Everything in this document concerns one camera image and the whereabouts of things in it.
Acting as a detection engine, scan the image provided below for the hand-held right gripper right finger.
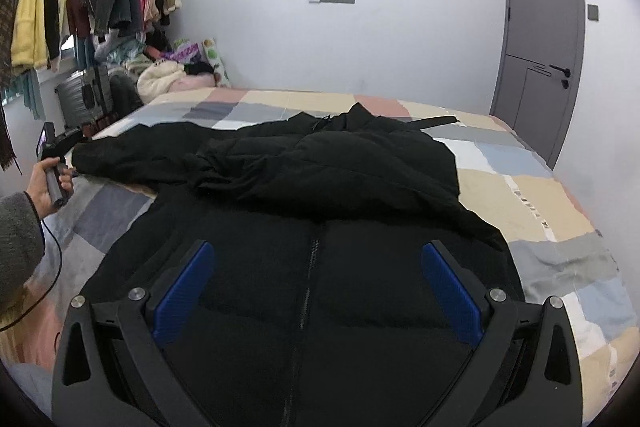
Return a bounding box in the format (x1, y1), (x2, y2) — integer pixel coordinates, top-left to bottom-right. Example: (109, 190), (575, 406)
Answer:
(420, 240), (584, 427)

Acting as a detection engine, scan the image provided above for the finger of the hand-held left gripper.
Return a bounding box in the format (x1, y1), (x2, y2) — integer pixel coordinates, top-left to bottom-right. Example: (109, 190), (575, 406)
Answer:
(75, 116), (118, 142)

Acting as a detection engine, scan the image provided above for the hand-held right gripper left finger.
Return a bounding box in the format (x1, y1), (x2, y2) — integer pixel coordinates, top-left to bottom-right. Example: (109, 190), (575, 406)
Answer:
(51, 239), (217, 427)

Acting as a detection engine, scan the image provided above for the black padded jacket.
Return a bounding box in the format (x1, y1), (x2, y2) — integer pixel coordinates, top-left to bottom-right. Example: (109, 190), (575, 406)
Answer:
(59, 103), (526, 427)

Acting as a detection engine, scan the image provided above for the person's grey sleeved left forearm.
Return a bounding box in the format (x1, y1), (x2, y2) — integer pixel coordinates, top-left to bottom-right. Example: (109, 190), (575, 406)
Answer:
(0, 191), (46, 315)

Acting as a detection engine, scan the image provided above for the pile of clothes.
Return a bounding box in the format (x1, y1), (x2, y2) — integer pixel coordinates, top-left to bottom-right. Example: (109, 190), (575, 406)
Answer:
(95, 29), (232, 105)

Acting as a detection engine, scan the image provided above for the person's left hand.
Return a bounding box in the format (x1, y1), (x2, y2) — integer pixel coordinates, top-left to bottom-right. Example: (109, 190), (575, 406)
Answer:
(26, 157), (76, 217)

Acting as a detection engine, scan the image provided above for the grey suitcase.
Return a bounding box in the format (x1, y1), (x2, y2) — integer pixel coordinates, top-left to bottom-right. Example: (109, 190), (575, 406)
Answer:
(55, 66), (112, 128)

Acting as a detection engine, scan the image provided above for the bed with patchwork cover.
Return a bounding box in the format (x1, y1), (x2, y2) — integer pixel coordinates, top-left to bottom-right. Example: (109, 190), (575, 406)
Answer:
(10, 87), (626, 413)

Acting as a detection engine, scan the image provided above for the dark red hanging garment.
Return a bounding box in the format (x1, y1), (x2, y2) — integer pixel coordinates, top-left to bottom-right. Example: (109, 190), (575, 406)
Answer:
(66, 0), (96, 40)

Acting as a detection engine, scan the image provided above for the yellow hanging jacket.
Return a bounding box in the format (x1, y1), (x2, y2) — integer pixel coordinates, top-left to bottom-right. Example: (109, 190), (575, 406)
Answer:
(10, 0), (76, 70)

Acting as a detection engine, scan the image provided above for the grey door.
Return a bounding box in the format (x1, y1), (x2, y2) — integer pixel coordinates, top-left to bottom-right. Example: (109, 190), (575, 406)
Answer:
(489, 0), (587, 170)

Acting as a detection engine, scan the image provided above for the black cable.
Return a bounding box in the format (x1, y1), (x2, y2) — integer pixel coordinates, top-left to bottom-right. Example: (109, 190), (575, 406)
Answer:
(0, 214), (63, 333)

